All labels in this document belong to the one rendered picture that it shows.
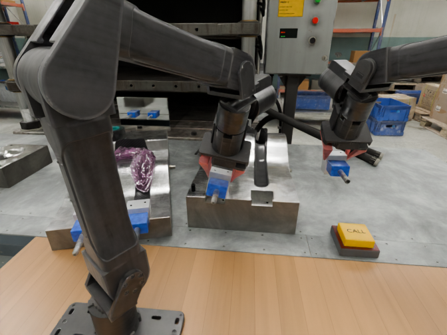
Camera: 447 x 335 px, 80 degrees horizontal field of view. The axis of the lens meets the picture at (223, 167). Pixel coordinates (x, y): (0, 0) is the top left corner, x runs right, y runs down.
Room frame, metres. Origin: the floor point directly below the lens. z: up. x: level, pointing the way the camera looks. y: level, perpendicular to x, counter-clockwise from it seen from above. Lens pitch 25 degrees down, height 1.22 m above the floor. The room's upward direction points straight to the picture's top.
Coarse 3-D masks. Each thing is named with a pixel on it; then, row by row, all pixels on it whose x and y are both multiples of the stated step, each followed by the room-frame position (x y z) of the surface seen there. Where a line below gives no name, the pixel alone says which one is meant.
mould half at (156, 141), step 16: (160, 144) 0.87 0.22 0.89; (128, 160) 0.75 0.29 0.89; (160, 160) 0.72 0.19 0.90; (128, 176) 0.64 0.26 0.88; (160, 176) 0.65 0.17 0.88; (128, 192) 0.60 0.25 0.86; (160, 192) 0.60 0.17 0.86; (64, 208) 0.53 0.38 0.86; (160, 208) 0.53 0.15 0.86; (64, 224) 0.47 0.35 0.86; (160, 224) 0.49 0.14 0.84; (64, 240) 0.45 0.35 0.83
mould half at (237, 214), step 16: (272, 144) 0.79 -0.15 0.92; (272, 160) 0.73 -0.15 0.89; (240, 176) 0.64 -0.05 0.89; (272, 176) 0.64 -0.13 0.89; (288, 176) 0.64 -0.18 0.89; (192, 192) 0.55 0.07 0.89; (240, 192) 0.55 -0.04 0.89; (288, 192) 0.55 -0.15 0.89; (192, 208) 0.53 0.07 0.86; (208, 208) 0.52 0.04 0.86; (224, 208) 0.52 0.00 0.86; (240, 208) 0.52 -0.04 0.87; (256, 208) 0.51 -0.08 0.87; (272, 208) 0.51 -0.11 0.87; (288, 208) 0.51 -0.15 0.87; (192, 224) 0.53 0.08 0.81; (208, 224) 0.52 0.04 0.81; (224, 224) 0.52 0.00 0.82; (240, 224) 0.52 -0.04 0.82; (256, 224) 0.51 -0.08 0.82; (272, 224) 0.51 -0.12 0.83; (288, 224) 0.50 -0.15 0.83
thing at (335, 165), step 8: (336, 152) 0.64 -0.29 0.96; (344, 152) 0.64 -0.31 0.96; (328, 160) 0.62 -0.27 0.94; (336, 160) 0.61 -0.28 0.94; (344, 160) 0.61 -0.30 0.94; (328, 168) 0.60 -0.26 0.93; (336, 168) 0.58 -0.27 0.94; (344, 168) 0.57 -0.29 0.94; (336, 176) 0.58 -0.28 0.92; (344, 176) 0.54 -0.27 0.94
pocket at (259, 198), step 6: (252, 192) 0.56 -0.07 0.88; (258, 192) 0.56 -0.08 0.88; (264, 192) 0.56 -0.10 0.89; (270, 192) 0.55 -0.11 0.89; (252, 198) 0.56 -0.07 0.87; (258, 198) 0.56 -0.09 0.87; (264, 198) 0.56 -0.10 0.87; (270, 198) 0.55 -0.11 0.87; (252, 204) 0.52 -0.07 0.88; (258, 204) 0.54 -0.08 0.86; (264, 204) 0.54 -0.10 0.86; (270, 204) 0.54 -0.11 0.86
